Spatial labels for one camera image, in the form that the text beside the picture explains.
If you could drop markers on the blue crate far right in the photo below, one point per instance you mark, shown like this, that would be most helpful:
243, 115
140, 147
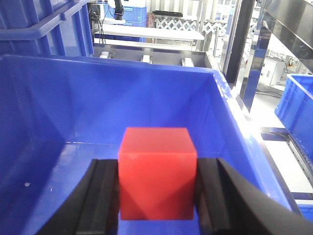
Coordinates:
295, 110

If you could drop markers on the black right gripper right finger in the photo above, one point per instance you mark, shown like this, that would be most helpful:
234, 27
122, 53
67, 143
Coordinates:
228, 204

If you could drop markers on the blue bin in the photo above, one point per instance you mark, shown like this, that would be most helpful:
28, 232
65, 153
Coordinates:
45, 27
59, 113

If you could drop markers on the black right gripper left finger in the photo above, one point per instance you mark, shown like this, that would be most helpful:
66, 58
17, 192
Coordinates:
93, 206

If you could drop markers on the red cube block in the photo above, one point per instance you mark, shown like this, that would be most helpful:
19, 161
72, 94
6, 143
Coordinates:
157, 173

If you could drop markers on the white background table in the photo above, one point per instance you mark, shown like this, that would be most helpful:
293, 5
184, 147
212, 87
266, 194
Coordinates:
146, 32

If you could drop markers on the blue bin front right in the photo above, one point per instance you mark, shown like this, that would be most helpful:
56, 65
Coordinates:
59, 113

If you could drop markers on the blue bin rear right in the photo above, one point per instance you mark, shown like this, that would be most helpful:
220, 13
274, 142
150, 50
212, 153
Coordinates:
45, 27

